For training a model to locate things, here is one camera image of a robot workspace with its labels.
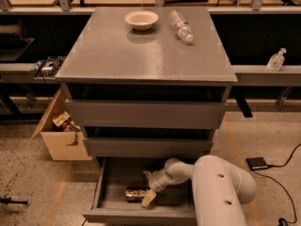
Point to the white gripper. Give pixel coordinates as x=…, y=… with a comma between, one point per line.
x=155, y=181

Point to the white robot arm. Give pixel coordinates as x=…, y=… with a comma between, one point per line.
x=219, y=188

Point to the grey bottom drawer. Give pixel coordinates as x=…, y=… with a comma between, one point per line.
x=174, y=206

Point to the grey drawer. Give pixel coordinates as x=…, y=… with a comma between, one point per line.
x=146, y=148
x=167, y=115
x=174, y=206

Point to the grey middle drawer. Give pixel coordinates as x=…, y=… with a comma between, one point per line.
x=146, y=148

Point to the grey top drawer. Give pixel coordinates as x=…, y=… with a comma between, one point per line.
x=167, y=115

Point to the grey drawer cabinet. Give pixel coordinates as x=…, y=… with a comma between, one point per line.
x=113, y=62

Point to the cardboard box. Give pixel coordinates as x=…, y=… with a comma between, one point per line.
x=62, y=144

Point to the black foot pedal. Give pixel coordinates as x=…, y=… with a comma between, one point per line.
x=257, y=163

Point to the snack bag in box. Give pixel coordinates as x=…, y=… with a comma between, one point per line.
x=61, y=120

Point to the black tool on floor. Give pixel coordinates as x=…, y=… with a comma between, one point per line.
x=10, y=200

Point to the black patterned notebook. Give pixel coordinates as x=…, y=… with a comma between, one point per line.
x=48, y=68

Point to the clear plastic water bottle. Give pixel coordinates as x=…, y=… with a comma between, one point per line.
x=181, y=27

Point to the white paper bowl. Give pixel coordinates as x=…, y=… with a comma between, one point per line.
x=141, y=20

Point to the hand sanitizer pump bottle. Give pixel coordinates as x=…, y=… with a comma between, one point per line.
x=276, y=60

